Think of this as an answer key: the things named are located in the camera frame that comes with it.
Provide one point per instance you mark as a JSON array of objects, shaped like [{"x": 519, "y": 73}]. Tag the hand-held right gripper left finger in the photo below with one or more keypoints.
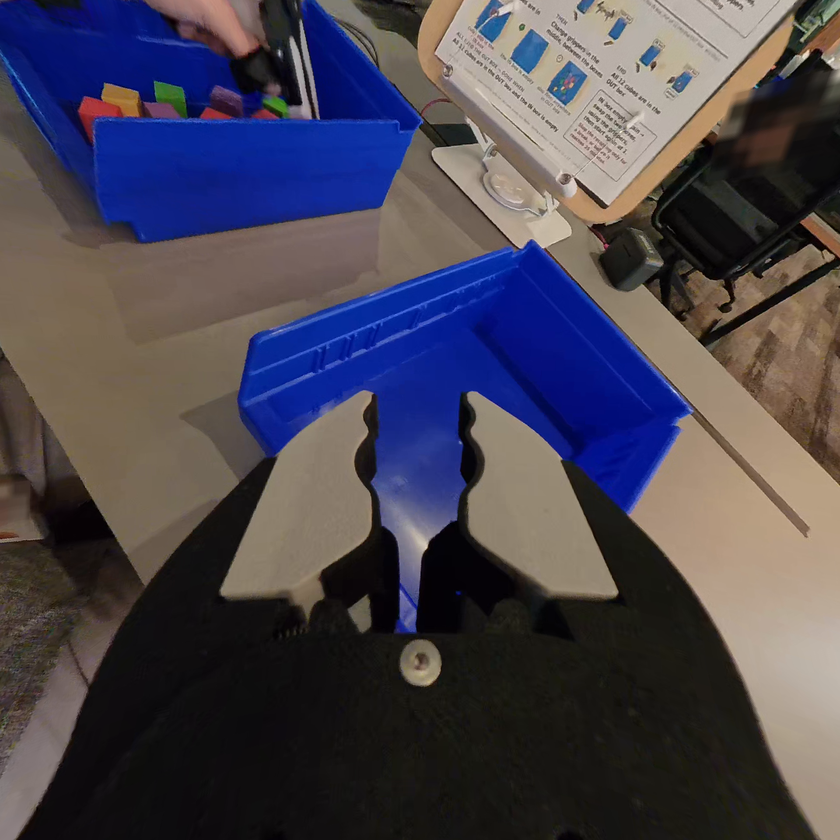
[{"x": 302, "y": 518}]

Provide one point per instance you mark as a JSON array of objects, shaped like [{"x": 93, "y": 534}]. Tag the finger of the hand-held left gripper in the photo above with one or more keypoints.
[{"x": 308, "y": 72}]

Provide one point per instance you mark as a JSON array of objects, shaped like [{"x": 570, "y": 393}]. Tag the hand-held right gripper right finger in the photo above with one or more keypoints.
[{"x": 538, "y": 525}]

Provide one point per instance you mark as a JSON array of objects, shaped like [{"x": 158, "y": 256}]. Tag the purple cube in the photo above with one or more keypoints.
[
  {"x": 226, "y": 102},
  {"x": 156, "y": 110}
]

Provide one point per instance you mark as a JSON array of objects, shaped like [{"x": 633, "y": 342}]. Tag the blue plastic bin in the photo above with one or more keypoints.
[
  {"x": 558, "y": 367},
  {"x": 229, "y": 177}
]

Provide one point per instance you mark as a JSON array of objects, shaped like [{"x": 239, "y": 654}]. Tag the yellow cube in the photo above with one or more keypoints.
[{"x": 121, "y": 100}]

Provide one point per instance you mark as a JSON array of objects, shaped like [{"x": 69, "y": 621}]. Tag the grey desk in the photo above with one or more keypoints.
[{"x": 131, "y": 315}]

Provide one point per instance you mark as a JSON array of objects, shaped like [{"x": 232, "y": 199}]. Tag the person's left hand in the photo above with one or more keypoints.
[{"x": 210, "y": 19}]

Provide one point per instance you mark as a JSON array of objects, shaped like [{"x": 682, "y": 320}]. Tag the white stand base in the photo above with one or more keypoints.
[{"x": 472, "y": 197}]

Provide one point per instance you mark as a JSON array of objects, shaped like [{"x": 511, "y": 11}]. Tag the small black device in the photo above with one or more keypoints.
[{"x": 630, "y": 259}]

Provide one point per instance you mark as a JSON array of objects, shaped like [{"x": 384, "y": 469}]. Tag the printed instruction sheet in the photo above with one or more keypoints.
[{"x": 590, "y": 85}]

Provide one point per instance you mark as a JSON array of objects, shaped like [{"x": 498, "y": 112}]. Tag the black office chair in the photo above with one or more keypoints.
[{"x": 709, "y": 223}]

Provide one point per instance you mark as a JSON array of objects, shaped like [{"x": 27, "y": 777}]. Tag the instruction sheet on wooden board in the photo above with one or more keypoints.
[{"x": 722, "y": 131}]

